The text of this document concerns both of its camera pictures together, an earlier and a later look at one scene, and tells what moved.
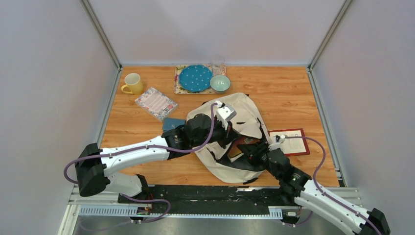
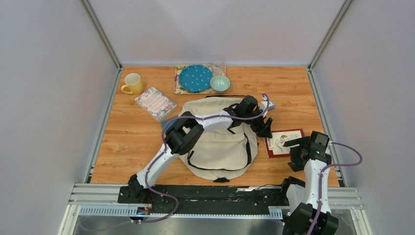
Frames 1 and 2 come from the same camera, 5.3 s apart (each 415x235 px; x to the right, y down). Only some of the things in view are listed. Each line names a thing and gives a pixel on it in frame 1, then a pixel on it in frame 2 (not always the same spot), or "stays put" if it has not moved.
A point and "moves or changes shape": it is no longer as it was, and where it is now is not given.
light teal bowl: [219, 82] stays put
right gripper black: [253, 151] to [295, 164]
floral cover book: [156, 104] stays put
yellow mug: [134, 84] stays put
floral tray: [178, 89] stays put
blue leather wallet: [171, 123] stays put
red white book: [292, 146] stays put
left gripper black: [228, 135] to [266, 131]
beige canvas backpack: [242, 155] moves or changes shape
